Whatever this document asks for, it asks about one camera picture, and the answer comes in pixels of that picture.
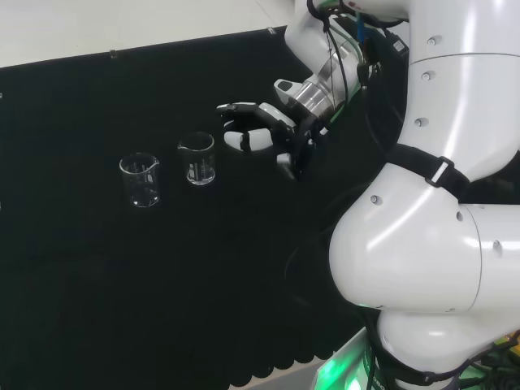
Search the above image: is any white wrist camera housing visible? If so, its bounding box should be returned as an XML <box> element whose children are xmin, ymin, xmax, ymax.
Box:
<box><xmin>273</xmin><ymin>79</ymin><xmax>304</xmax><ymax>103</ymax></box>

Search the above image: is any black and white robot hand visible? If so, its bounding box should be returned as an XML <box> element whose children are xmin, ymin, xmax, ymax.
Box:
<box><xmin>215</xmin><ymin>101</ymin><xmax>331</xmax><ymax>183</ymax></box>

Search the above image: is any black bench cloth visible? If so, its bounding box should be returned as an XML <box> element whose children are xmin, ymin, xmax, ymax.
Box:
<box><xmin>0</xmin><ymin>24</ymin><xmax>391</xmax><ymax>390</ymax></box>

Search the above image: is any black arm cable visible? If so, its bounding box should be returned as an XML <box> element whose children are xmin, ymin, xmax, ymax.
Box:
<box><xmin>362</xmin><ymin>52</ymin><xmax>407</xmax><ymax>156</ymax></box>

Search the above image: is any clear glass beaker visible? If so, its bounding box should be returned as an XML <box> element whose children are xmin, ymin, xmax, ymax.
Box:
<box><xmin>176</xmin><ymin>131</ymin><xmax>216</xmax><ymax>186</ymax></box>
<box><xmin>119</xmin><ymin>152</ymin><xmax>161</xmax><ymax>209</ymax></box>

